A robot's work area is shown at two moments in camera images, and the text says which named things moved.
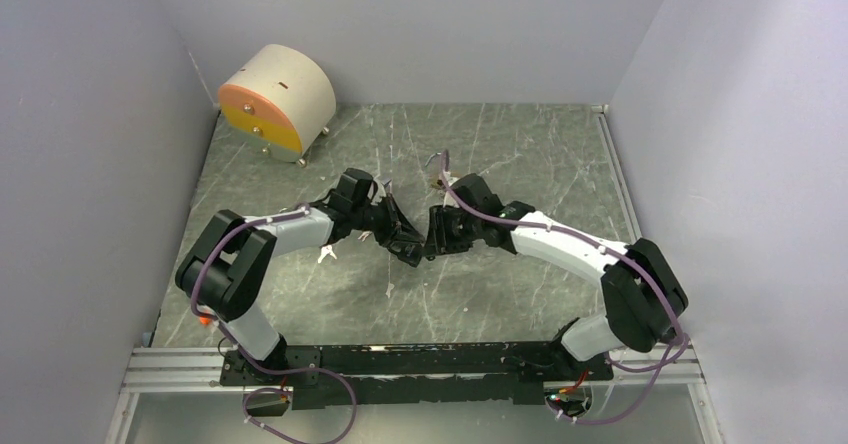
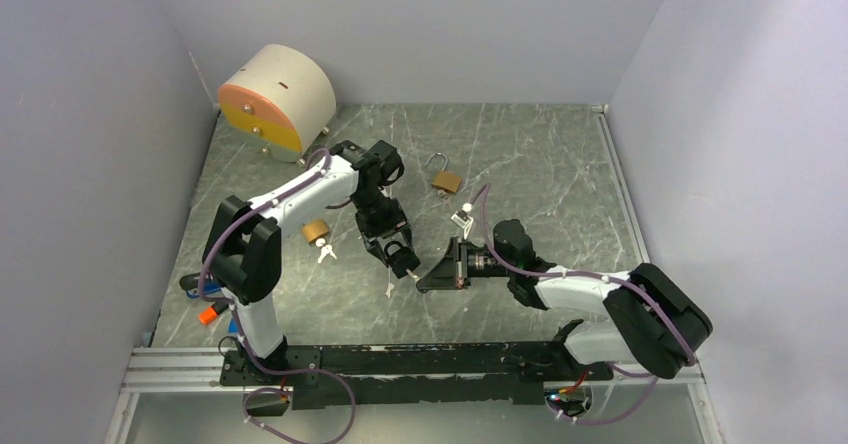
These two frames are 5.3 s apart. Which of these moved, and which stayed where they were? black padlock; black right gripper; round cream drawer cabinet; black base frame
Moved: black padlock; black right gripper
Stayed: round cream drawer cabinet; black base frame
